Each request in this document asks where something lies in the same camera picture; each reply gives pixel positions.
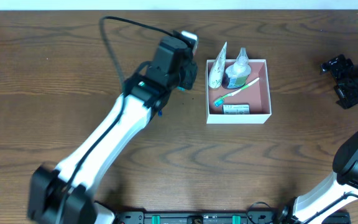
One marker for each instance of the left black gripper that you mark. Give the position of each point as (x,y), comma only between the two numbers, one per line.
(190,74)

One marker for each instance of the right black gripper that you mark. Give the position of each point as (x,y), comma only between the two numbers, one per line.
(343,80)

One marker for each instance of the teal white toothpaste tube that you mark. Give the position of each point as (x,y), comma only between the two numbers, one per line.
(181,89)

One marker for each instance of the white floral lotion tube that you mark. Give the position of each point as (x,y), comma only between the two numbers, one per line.
(216,73)

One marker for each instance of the green white toothbrush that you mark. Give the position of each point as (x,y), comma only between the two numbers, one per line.
(219,101)

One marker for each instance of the clear pump soap bottle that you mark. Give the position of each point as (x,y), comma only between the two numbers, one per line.
(235,75)

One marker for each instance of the green white soap bar box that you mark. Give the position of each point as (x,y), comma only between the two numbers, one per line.
(236,109)

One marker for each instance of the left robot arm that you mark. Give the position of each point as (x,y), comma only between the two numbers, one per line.
(66,193)

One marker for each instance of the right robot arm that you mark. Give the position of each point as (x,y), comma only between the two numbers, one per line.
(324,202)

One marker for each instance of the white cardboard box pink interior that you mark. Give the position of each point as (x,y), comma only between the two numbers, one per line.
(256,96)

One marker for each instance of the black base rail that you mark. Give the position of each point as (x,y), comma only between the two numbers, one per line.
(253,216)

